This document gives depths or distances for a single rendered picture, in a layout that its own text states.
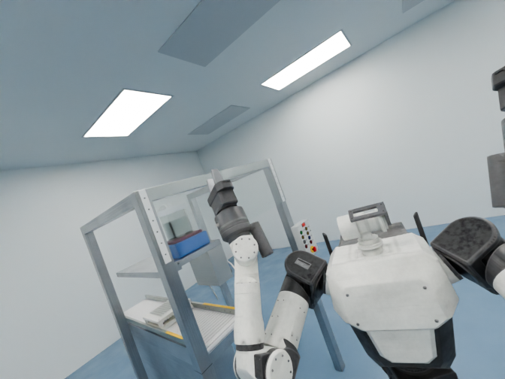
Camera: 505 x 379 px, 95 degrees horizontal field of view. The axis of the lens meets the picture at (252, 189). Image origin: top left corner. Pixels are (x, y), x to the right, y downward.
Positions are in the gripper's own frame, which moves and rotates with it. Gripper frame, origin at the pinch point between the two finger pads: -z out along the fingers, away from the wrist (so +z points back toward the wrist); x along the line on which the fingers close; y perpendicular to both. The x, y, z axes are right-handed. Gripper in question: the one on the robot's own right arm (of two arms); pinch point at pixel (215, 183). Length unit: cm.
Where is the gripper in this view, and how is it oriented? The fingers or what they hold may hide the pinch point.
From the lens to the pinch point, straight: 72.1
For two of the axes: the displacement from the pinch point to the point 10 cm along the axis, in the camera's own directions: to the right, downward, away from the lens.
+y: -8.3, 1.7, -5.4
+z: 4.2, 8.3, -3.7
